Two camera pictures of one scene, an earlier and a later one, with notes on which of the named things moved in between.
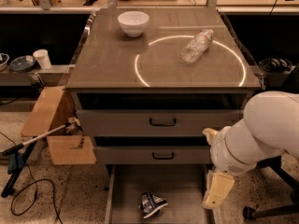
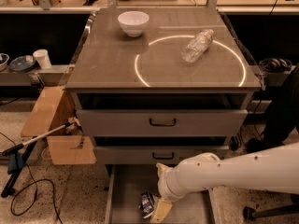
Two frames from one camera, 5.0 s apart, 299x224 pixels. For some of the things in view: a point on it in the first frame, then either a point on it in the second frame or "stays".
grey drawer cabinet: x=147 y=84 stays
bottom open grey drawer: x=181 y=186 stays
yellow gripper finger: x=211 y=134 → x=161 y=169
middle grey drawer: x=153 y=155 stays
